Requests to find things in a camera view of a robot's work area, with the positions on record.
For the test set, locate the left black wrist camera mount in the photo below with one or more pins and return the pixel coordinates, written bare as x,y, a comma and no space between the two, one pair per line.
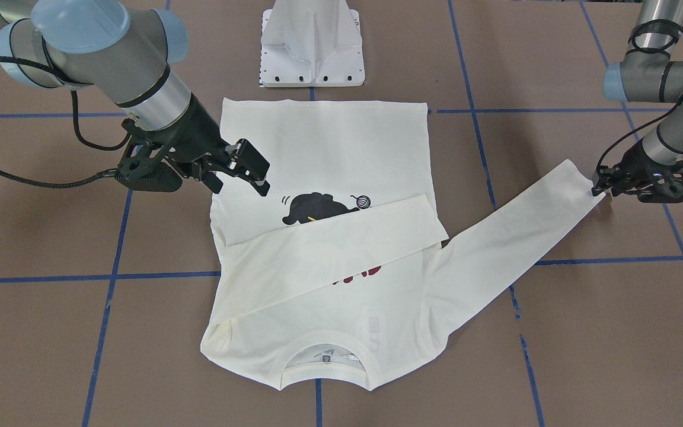
669,189

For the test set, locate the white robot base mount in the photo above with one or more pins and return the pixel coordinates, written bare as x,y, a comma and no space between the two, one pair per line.
311,44

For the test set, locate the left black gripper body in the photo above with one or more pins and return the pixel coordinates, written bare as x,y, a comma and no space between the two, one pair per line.
640,157

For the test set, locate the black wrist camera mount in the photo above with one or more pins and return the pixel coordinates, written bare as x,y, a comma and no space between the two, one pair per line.
141,167
669,189

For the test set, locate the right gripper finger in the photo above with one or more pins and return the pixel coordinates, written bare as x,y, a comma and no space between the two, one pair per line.
245,162
201,172

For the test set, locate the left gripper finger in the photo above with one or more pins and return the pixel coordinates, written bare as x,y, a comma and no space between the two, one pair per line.
599,187
603,173

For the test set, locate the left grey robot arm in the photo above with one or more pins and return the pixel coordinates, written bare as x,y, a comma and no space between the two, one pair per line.
651,72

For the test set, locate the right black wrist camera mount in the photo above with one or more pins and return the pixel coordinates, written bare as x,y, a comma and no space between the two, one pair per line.
141,167

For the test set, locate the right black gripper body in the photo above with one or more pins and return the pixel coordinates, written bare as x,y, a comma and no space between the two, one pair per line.
200,133

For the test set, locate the cream long-sleeve cat shirt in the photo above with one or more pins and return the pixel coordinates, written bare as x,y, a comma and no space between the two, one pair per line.
344,271

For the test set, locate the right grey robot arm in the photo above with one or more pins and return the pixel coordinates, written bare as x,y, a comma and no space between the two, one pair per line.
127,54

